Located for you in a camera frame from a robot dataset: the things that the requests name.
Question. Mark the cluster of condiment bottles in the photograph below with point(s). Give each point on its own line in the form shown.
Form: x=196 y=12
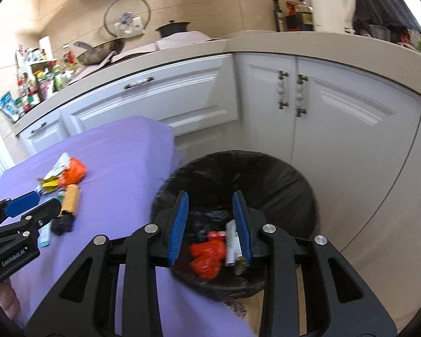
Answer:
x=38 y=91

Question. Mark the blue packet on countertop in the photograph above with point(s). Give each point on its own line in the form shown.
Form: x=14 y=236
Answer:
x=8 y=107

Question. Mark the slim dark glass bottle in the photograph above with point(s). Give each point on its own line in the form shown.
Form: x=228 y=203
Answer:
x=278 y=15

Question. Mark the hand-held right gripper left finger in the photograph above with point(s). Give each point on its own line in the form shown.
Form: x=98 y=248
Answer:
x=179 y=230

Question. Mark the trash bin with black bag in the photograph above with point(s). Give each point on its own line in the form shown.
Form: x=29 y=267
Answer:
x=266 y=182

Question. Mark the paper towel roll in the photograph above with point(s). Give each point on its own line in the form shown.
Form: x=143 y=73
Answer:
x=45 y=45

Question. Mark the glass pot lid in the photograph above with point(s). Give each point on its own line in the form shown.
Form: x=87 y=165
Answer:
x=140 y=7

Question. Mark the white spice rack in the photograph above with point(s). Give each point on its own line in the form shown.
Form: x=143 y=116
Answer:
x=31 y=65

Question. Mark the pile of food packets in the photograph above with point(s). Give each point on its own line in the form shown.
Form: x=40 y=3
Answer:
x=412 y=38

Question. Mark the metal wok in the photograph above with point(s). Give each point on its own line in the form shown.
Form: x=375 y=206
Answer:
x=98 y=52

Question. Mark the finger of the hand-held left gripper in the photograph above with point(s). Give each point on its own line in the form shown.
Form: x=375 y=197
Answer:
x=21 y=203
x=45 y=210

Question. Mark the beige kitchen countertop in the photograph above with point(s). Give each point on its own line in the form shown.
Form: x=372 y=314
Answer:
x=301 y=44

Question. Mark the dark bottle with yellow label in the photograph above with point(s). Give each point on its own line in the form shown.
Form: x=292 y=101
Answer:
x=72 y=200

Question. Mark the small white cabinet door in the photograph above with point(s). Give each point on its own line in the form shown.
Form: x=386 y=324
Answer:
x=45 y=135

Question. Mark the small orange plastic bag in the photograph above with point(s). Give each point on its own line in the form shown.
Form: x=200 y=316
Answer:
x=75 y=172

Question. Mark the teal tube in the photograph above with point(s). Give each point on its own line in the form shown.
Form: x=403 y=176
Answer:
x=45 y=235

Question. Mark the purple tablecloth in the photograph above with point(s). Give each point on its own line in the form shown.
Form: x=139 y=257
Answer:
x=119 y=168

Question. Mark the bottle with red label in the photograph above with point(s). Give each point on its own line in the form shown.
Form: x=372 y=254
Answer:
x=292 y=17

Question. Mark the white electric kettle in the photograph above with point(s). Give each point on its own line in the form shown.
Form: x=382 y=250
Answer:
x=329 y=3

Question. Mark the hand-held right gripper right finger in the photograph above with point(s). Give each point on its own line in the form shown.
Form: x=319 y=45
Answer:
x=242 y=228

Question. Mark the white tube with green print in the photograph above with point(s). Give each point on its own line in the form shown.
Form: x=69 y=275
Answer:
x=231 y=242

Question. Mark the white wall outlet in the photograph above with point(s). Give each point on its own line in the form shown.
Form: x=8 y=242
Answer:
x=136 y=28

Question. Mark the red tube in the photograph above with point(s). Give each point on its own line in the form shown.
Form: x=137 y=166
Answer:
x=215 y=234

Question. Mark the person's left hand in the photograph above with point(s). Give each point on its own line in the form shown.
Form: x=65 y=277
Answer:
x=8 y=298

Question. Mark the clear bottle with dark sauce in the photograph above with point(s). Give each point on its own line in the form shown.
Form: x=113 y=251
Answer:
x=304 y=14

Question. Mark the wide white drawer front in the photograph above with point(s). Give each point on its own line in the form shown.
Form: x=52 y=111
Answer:
x=144 y=101

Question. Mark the white tube with dark print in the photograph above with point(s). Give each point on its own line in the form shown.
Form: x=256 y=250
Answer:
x=59 y=164

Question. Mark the black pot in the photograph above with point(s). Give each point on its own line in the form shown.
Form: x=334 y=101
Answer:
x=172 y=29

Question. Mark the knotted yellow wrapper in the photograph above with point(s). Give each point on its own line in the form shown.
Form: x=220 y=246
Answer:
x=49 y=183

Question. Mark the large red plastic bag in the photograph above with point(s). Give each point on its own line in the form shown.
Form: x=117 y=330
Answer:
x=207 y=256

